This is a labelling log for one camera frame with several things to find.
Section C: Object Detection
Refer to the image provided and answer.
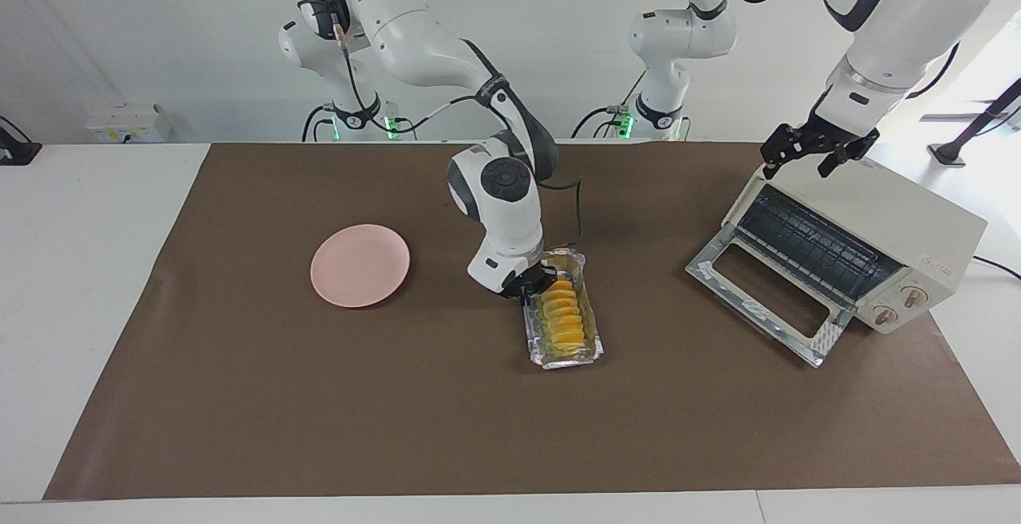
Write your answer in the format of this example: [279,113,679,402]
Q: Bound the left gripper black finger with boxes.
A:
[760,125,806,180]
[818,129,881,179]

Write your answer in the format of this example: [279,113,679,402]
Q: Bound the golden ridged bread loaf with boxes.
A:
[541,278,587,353]

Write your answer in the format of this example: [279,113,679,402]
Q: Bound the aluminium foil baking tray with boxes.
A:
[522,249,605,371]

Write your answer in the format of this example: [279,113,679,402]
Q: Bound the cream toaster oven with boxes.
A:
[722,159,988,336]

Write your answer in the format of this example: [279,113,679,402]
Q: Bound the glass oven door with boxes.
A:
[684,225,858,369]

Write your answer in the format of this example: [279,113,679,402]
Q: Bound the black stand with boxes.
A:
[0,116,42,166]
[928,77,1021,167]

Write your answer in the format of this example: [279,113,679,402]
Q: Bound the brown table mat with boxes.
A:
[41,141,1021,501]

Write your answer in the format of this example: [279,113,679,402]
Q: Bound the pink round plate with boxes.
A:
[309,224,412,309]

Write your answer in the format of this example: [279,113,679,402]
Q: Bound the white power socket box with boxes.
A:
[84,103,172,144]

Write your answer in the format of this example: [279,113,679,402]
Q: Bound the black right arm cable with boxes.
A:
[333,22,585,244]

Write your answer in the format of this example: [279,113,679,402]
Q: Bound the metal oven wire rack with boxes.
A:
[738,185,902,301]

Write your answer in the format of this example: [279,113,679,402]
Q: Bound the black arm base cable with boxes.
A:
[570,69,648,140]
[302,104,336,142]

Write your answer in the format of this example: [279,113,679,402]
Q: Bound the black oven power cord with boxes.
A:
[972,255,1021,282]

